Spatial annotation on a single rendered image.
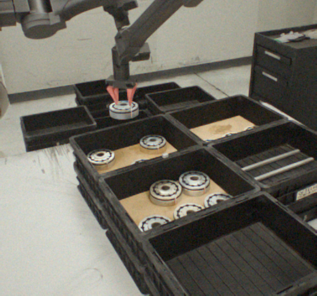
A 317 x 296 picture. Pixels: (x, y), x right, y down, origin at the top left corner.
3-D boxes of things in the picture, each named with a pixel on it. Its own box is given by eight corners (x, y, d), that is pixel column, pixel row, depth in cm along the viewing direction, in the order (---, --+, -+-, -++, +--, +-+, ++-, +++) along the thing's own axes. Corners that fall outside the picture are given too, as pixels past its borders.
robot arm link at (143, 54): (117, 30, 126) (124, 56, 125) (151, 26, 130) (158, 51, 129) (110, 46, 137) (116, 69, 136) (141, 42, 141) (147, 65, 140)
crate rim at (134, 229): (139, 244, 100) (139, 237, 99) (97, 184, 124) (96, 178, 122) (262, 195, 117) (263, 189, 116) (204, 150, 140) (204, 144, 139)
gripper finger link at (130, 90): (119, 101, 146) (117, 76, 141) (138, 102, 144) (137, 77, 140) (114, 108, 140) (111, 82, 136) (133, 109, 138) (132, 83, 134)
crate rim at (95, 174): (97, 184, 124) (96, 177, 122) (68, 142, 147) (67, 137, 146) (204, 150, 140) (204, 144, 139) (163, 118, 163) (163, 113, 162)
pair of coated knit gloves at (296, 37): (282, 44, 265) (283, 39, 264) (265, 38, 280) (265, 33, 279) (312, 39, 273) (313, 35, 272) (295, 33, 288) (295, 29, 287)
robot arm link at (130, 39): (184, -52, 93) (196, -9, 92) (203, -50, 96) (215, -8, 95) (109, 34, 129) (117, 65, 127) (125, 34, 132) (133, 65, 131)
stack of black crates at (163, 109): (162, 173, 264) (161, 111, 242) (146, 152, 288) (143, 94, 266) (215, 159, 277) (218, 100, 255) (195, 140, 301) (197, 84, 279)
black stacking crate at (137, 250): (141, 271, 105) (139, 238, 100) (101, 208, 128) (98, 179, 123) (258, 221, 121) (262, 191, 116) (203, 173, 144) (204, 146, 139)
